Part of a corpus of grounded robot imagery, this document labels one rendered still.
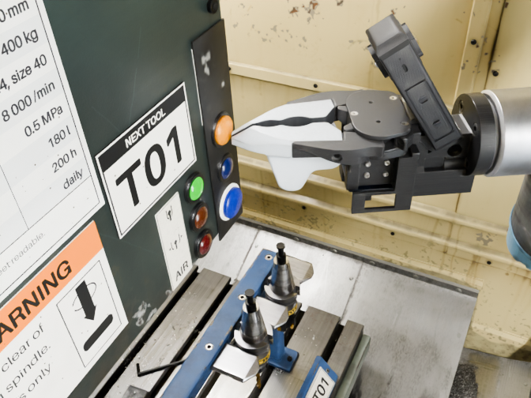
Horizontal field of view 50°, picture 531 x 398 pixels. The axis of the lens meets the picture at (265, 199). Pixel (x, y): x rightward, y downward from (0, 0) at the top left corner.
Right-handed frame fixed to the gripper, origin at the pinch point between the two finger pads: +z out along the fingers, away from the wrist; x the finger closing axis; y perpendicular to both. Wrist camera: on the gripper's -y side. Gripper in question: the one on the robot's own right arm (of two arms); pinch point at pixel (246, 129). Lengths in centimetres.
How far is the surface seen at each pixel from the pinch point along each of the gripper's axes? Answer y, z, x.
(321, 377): 79, -11, 24
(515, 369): 107, -65, 40
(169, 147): -2.7, 5.5, -5.6
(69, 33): -13.9, 8.7, -10.7
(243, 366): 52, 4, 11
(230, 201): 7.1, 1.9, -0.8
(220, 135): -0.2, 2.1, -0.8
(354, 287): 91, -25, 58
